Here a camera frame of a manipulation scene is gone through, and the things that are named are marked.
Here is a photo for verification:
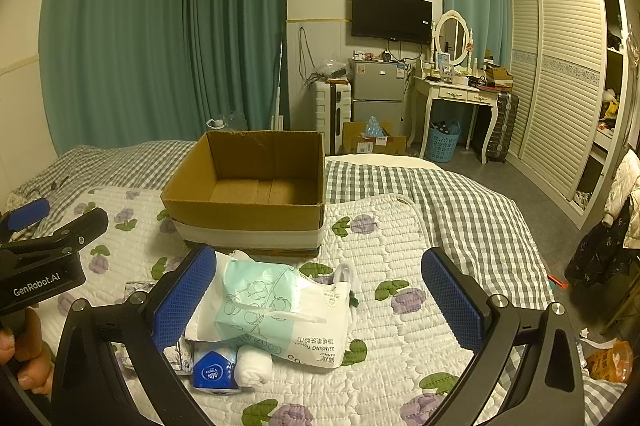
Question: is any white stick vacuum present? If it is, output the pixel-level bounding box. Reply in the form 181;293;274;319
270;40;284;131

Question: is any dark suitcase by wardrobe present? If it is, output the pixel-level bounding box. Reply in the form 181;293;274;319
486;92;518;162

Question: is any person's left hand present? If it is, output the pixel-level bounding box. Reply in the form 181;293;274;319
0;308;54;396

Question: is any white suitcase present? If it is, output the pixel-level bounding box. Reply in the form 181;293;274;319
312;78;352;155

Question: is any black wall television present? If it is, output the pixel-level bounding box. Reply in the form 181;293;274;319
350;0;433;45

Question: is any clear water jug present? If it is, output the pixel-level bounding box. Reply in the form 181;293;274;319
206;112;248;133

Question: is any blue laundry basket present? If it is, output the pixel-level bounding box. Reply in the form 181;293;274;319
426;120;461;163

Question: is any floral white quilted mat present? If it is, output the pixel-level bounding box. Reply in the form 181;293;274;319
34;185;557;426

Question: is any blue tissue packet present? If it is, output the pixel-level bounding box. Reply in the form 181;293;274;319
192;342;240;394

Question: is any orange plastic bag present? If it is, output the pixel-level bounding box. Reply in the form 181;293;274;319
587;339;634;384

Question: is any cardboard box on floor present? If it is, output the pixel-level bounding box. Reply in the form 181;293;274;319
340;121;407;155

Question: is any brown cardboard box on bed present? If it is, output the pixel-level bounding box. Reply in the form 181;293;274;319
160;131;326;258

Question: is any white louvered wardrobe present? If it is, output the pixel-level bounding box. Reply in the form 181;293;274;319
506;0;632;228

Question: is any large teal curtain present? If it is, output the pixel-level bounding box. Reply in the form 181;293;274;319
39;0;288;153

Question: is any silver mini fridge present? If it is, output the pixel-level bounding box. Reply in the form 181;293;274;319
350;59;407;135

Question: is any white dressing table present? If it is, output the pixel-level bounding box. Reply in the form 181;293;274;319
408;79;499;164

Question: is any grey checkered bed sheet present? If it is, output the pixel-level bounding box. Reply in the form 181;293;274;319
1;140;553;425

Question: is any large tissue pack plastic bag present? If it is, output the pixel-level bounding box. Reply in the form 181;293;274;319
184;253;354;370

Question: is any white sock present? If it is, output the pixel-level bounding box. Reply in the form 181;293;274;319
234;345;273;388

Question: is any white oval vanity mirror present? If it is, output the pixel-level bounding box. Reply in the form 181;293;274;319
433;9;471;66

